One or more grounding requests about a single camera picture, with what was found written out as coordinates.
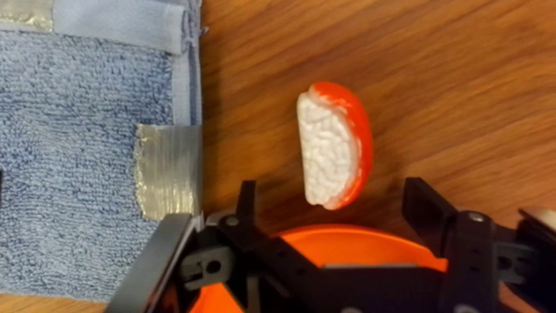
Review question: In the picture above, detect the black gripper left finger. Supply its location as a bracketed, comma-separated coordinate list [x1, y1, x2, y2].
[233, 179, 259, 235]

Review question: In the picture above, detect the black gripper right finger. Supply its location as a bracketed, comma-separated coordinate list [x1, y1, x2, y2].
[402, 175, 461, 257]

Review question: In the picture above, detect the orange and white foam slice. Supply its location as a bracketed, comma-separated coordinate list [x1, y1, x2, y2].
[296, 80, 376, 212]

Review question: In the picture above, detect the orange plastic plate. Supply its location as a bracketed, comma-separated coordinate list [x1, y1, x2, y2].
[188, 224, 450, 313]

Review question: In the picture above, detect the silver tape patch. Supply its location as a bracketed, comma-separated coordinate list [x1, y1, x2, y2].
[132, 122, 204, 222]

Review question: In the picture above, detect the blue terry towel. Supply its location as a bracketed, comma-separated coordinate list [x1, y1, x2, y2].
[0, 0, 205, 302]

